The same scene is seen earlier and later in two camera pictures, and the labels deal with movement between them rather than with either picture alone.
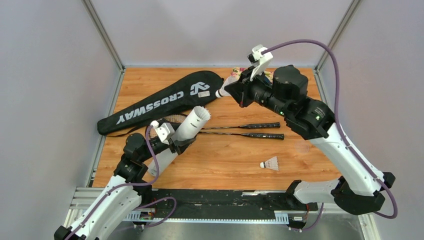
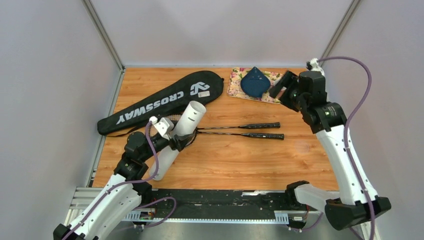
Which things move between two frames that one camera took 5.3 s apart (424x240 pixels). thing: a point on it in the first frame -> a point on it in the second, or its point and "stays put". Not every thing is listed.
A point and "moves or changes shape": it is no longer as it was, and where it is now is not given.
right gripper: (239, 90) -> (289, 80)
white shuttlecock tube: (189, 126) moves or changes shape
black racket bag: (179, 96) stays put
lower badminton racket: (261, 136) stays put
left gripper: (181, 145) stays put
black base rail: (219, 206) stays put
